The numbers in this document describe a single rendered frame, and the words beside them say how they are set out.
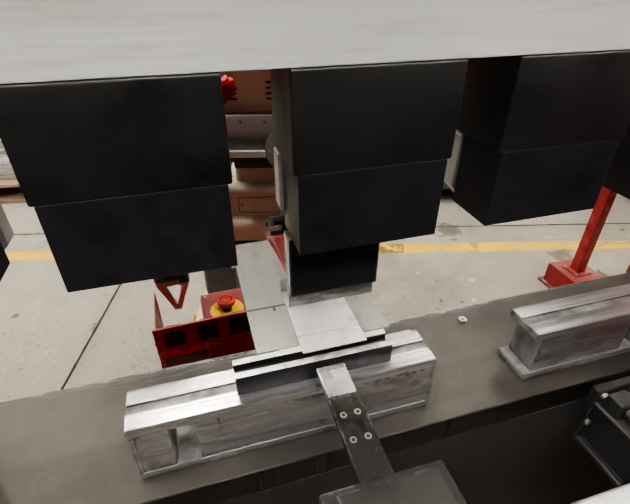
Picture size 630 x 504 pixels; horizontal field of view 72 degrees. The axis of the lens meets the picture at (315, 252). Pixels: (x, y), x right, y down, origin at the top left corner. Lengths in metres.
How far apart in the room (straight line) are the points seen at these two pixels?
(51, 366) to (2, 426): 1.42
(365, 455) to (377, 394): 0.16
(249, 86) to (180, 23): 0.80
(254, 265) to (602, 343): 0.56
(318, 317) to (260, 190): 0.68
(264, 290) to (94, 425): 0.30
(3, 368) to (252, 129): 1.58
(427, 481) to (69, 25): 0.43
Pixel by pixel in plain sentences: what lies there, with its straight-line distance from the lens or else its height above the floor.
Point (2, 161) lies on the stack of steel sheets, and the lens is 3.83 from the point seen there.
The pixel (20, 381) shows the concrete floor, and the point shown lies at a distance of 2.19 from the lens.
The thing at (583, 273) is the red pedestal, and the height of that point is 0.13.
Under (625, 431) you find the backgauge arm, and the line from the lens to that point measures 0.82.
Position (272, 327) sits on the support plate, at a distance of 0.59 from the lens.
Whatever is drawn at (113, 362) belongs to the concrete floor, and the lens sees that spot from 2.08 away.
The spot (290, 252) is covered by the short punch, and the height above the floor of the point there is 1.16.
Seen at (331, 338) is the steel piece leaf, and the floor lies 1.00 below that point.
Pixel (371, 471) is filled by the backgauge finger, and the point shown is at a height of 1.01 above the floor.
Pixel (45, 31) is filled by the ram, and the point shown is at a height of 1.37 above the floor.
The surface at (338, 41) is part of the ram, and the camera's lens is 0.35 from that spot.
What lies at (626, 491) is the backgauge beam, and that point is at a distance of 0.56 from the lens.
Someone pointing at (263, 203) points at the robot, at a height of 0.85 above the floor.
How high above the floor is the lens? 1.40
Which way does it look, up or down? 33 degrees down
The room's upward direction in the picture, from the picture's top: straight up
